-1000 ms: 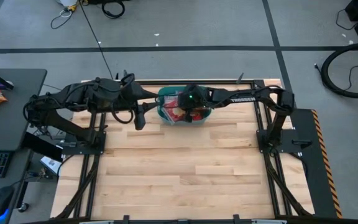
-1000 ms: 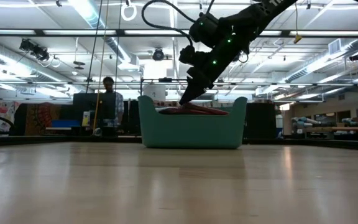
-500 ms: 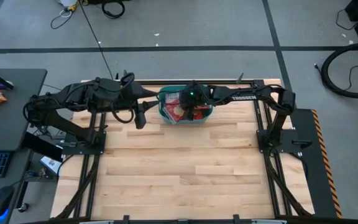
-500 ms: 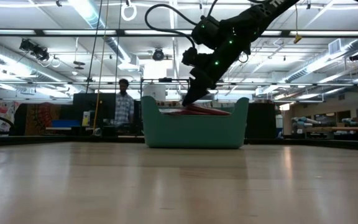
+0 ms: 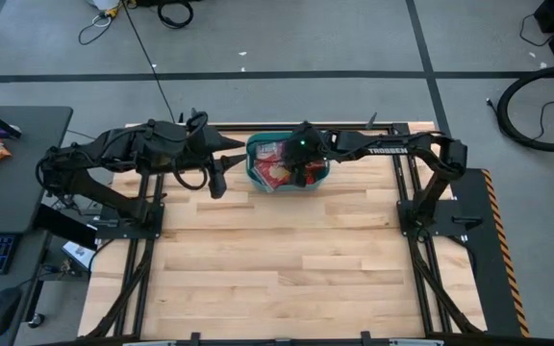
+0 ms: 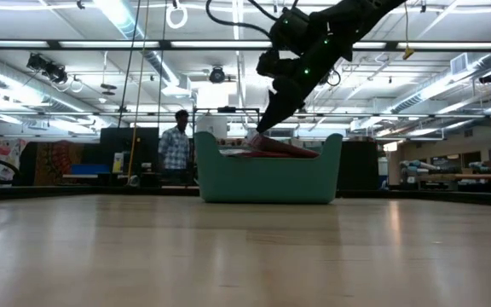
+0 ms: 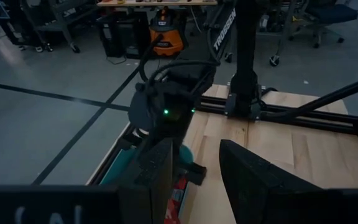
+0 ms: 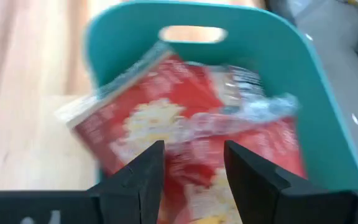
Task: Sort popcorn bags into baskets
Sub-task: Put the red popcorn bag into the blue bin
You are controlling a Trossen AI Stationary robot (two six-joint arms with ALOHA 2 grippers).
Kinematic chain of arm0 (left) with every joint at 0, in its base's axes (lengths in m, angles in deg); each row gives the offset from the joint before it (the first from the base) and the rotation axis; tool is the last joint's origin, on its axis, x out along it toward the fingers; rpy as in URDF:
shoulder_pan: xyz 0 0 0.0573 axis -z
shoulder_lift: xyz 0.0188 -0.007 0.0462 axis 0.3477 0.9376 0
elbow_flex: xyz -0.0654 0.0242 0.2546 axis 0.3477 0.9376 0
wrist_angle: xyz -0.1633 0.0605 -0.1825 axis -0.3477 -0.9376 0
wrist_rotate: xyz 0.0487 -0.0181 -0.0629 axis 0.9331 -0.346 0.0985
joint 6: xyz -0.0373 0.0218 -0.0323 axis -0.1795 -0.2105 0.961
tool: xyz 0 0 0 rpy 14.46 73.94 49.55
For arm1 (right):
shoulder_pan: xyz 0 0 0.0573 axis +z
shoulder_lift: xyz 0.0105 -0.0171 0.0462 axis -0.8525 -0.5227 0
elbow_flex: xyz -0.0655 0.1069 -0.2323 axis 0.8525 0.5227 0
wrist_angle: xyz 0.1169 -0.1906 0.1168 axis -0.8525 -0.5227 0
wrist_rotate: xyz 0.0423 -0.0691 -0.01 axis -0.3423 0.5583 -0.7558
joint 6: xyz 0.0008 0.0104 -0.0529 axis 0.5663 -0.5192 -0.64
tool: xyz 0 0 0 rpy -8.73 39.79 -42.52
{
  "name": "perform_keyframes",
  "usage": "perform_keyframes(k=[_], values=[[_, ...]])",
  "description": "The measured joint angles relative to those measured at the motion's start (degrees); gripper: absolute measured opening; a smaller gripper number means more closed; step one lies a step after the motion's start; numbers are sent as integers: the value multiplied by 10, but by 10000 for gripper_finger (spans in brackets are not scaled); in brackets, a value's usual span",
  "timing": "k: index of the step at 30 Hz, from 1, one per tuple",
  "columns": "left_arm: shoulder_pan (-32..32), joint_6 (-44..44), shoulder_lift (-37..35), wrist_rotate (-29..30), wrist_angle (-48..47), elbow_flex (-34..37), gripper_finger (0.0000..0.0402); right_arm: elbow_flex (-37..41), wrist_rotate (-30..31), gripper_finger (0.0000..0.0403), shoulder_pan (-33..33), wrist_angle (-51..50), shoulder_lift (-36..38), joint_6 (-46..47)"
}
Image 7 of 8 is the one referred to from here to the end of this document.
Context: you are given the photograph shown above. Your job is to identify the rolling stand with caster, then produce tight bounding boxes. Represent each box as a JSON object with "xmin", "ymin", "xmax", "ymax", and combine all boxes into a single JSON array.
[{"xmin": 268, "ymin": 0, "xmax": 307, "ymax": 67}]

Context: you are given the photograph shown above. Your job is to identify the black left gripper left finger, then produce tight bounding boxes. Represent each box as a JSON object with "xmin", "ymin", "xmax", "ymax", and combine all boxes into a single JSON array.
[{"xmin": 117, "ymin": 138, "xmax": 175, "ymax": 224}]

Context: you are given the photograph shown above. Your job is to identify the grey rolling cart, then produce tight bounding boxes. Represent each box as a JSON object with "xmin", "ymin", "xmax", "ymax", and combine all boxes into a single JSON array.
[{"xmin": 20, "ymin": 0, "xmax": 101, "ymax": 54}]

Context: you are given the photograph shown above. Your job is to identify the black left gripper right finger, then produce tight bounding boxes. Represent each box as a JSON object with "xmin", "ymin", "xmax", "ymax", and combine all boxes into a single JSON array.
[{"xmin": 218, "ymin": 139, "xmax": 323, "ymax": 224}]

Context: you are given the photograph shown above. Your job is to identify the red grey popcorn bag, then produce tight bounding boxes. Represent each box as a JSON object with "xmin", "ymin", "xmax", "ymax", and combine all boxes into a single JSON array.
[{"xmin": 165, "ymin": 175, "xmax": 188, "ymax": 224}]

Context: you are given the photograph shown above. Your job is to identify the dark office chair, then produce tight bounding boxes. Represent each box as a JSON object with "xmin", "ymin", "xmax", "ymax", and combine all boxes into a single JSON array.
[{"xmin": 286, "ymin": 0, "xmax": 358, "ymax": 50}]

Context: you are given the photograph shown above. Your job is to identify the black boxes under workbench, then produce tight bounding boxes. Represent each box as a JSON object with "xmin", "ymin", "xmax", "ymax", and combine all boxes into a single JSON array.
[{"xmin": 99, "ymin": 12, "xmax": 151, "ymax": 60}]

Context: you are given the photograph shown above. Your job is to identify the orange black shop vacuum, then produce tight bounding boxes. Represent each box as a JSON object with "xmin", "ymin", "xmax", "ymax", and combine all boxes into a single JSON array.
[{"xmin": 149, "ymin": 6, "xmax": 188, "ymax": 57}]

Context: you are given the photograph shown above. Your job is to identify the teal plastic basket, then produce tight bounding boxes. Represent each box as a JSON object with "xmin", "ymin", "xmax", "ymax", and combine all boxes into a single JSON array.
[{"xmin": 99, "ymin": 144, "xmax": 195, "ymax": 186}]

